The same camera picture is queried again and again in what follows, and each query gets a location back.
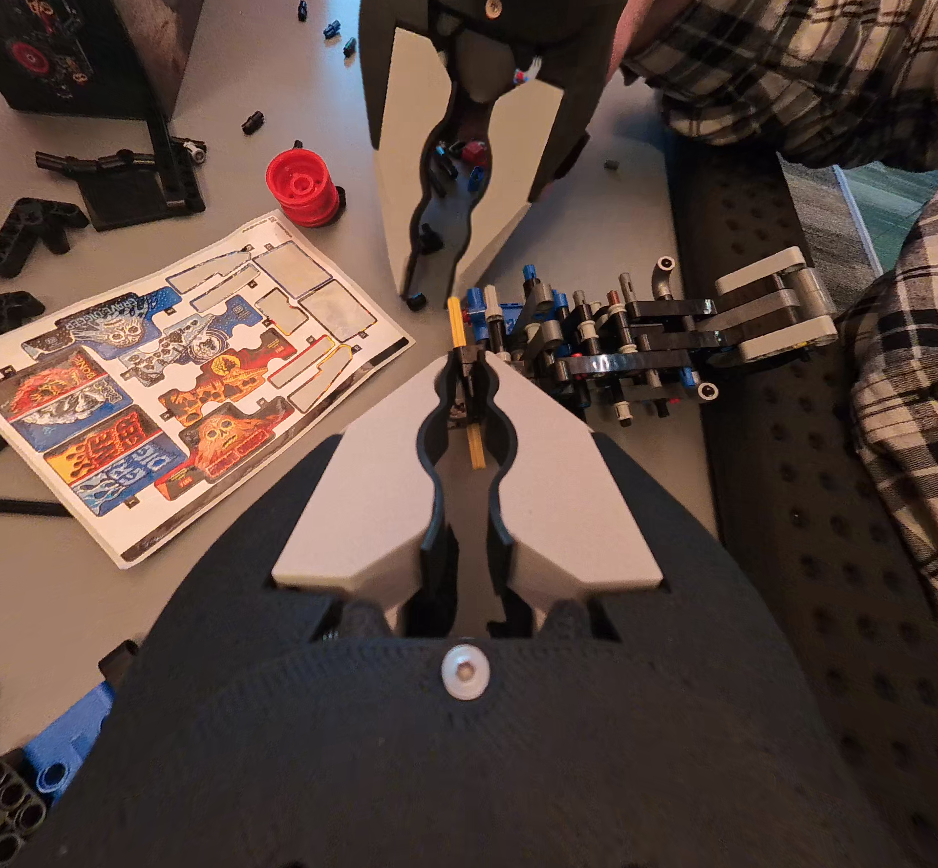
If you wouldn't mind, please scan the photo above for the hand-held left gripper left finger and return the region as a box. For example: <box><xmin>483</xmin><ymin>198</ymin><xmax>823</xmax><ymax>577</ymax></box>
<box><xmin>271</xmin><ymin>355</ymin><xmax>455</xmax><ymax>636</ymax></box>

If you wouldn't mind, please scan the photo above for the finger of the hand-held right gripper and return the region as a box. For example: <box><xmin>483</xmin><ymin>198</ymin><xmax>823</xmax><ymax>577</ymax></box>
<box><xmin>443</xmin><ymin>84</ymin><xmax>565</xmax><ymax>299</ymax></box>
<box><xmin>374</xmin><ymin>27</ymin><xmax>459</xmax><ymax>301</ymax></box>

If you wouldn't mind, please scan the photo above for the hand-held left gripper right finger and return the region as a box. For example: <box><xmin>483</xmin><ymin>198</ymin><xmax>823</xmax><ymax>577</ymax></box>
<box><xmin>482</xmin><ymin>353</ymin><xmax>665</xmax><ymax>636</ymax></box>

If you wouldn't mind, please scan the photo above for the blue and black toy chassis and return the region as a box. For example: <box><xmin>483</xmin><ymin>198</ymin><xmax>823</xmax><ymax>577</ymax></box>
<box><xmin>469</xmin><ymin>246</ymin><xmax>840</xmax><ymax>429</ymax></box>

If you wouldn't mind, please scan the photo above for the small black toy connector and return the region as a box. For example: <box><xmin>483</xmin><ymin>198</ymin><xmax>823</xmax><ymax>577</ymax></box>
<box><xmin>447</xmin><ymin>346</ymin><xmax>490</xmax><ymax>420</ymax></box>

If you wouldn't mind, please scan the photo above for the yellow toy axle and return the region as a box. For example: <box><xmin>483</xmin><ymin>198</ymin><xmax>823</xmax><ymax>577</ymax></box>
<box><xmin>447</xmin><ymin>296</ymin><xmax>488</xmax><ymax>472</ymax></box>

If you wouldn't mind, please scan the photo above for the grey desk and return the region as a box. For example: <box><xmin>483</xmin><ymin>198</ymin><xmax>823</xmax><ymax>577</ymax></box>
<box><xmin>0</xmin><ymin>0</ymin><xmax>723</xmax><ymax>759</ymax></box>

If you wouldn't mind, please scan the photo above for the scatter of small toy pins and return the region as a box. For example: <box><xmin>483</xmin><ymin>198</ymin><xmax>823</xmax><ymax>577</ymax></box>
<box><xmin>240</xmin><ymin>0</ymin><xmax>621</xmax><ymax>196</ymax></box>

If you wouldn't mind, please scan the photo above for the red toy wheel rim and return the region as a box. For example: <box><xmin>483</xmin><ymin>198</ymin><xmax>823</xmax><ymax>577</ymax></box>
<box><xmin>264</xmin><ymin>141</ymin><xmax>347</xmax><ymax>229</ymax></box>

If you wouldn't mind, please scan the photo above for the colourful sticker sheet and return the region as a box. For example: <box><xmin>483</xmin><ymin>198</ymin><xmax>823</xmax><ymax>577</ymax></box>
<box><xmin>0</xmin><ymin>210</ymin><xmax>416</xmax><ymax>570</ymax></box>

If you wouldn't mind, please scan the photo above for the black dimpled pad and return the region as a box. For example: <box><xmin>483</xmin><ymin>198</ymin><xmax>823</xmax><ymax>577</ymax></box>
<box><xmin>663</xmin><ymin>138</ymin><xmax>938</xmax><ymax>868</ymax></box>

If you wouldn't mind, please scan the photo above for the black toy tile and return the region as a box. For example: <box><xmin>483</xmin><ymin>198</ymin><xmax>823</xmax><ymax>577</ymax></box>
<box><xmin>97</xmin><ymin>638</ymin><xmax>140</xmax><ymax>691</ymax></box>

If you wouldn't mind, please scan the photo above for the black toy subassembly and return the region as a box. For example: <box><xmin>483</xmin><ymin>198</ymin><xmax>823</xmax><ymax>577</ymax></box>
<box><xmin>35</xmin><ymin>111</ymin><xmax>208</xmax><ymax>233</ymax></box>

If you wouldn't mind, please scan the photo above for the toy truck set box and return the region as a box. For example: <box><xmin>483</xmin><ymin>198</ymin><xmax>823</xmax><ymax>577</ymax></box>
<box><xmin>0</xmin><ymin>0</ymin><xmax>224</xmax><ymax>121</ymax></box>

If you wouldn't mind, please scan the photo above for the person's plaid shirt torso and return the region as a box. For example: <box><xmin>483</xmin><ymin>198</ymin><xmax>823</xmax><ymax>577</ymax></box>
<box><xmin>835</xmin><ymin>201</ymin><xmax>938</xmax><ymax>590</ymax></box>

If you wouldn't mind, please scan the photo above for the blue toy panel block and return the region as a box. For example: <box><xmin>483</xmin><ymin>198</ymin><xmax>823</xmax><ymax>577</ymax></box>
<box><xmin>22</xmin><ymin>679</ymin><xmax>118</xmax><ymax>806</ymax></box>

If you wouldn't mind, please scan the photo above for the black angled toy beam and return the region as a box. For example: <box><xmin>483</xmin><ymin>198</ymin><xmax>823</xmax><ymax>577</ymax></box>
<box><xmin>0</xmin><ymin>290</ymin><xmax>46</xmax><ymax>334</ymax></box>
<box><xmin>0</xmin><ymin>197</ymin><xmax>91</xmax><ymax>280</ymax></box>

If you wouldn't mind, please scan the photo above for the black holed toy beam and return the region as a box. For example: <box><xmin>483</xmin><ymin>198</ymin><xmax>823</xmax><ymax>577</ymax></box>
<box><xmin>0</xmin><ymin>749</ymin><xmax>49</xmax><ymax>863</ymax></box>

